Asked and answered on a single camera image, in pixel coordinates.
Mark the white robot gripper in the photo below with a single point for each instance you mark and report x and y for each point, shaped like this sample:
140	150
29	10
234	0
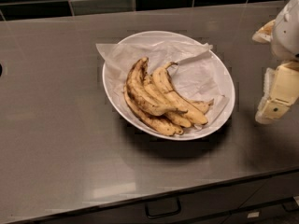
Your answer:
287	32

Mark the spotted yellow banana bunch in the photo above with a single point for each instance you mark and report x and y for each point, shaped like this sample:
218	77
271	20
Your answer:
154	100

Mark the white oval bowl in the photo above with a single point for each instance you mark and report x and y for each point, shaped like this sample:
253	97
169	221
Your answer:
218	78

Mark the white paper liner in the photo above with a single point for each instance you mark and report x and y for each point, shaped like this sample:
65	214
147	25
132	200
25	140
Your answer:
193	75

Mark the black drawer handle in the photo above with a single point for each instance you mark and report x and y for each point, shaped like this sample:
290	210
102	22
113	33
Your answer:
162	208

